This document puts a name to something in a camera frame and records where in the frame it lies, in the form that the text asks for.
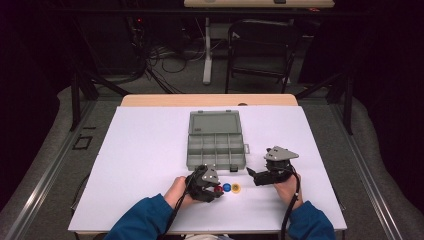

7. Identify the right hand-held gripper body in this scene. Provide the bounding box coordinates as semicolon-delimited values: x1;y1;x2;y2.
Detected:
253;145;300;187

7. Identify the white table mat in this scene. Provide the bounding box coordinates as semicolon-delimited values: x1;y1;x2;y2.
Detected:
67;105;348;233

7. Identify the wooden desk with white leg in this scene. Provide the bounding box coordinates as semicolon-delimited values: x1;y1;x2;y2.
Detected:
183;0;335;85

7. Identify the black folding chair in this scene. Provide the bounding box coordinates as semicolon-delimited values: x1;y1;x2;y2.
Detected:
224;19;298;94

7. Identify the light wooden table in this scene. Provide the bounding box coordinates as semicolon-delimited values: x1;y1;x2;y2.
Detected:
119;93;299;108

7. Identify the tangle of floor cables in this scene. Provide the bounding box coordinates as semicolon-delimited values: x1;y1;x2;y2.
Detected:
146;43;208;75

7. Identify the left hand-held gripper black cable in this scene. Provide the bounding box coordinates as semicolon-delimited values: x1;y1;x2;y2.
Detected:
161;171;198;240

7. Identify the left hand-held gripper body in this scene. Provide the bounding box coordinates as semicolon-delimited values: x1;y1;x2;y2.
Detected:
185;163;222;203

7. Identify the hand-held gripper black cable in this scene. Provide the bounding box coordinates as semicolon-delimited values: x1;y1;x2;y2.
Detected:
279;165;302;240
161;171;198;240

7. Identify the aluminium floor rail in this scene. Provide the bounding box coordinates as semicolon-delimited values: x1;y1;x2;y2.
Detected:
328;103;404;240
0;99;98;240

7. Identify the black metal frame stand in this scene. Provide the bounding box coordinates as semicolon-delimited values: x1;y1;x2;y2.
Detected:
294;71;354;136
68;66;131;132

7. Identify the person's left hand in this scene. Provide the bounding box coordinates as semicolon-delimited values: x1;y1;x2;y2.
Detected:
163;175;198;210

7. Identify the grey plastic compartment box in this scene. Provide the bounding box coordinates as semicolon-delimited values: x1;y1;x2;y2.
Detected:
185;109;250;173

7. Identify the person's light clothing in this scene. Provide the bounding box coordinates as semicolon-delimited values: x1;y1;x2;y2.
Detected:
183;233;231;240

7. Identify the right hand-held gripper black cable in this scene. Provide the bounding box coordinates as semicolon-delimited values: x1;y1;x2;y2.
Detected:
279;165;302;240

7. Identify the dark equipment rack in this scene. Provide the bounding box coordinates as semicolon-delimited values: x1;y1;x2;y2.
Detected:
125;16;148;69

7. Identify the person's right hand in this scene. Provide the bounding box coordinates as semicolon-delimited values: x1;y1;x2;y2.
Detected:
273;173;304;211

